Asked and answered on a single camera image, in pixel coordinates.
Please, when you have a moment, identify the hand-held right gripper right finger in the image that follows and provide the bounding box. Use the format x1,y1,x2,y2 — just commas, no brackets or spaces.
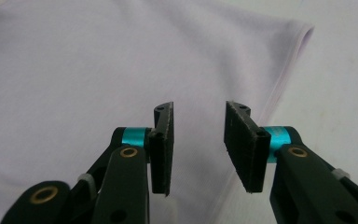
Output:
223,100,293,194

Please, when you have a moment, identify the white grid mat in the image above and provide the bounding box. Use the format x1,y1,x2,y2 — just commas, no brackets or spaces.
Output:
115,0,358,224

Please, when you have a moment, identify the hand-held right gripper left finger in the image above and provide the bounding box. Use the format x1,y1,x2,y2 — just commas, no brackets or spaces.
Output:
113,101,175,197

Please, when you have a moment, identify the lilac printed towel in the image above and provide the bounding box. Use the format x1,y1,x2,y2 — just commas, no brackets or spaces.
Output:
0,0,315,224

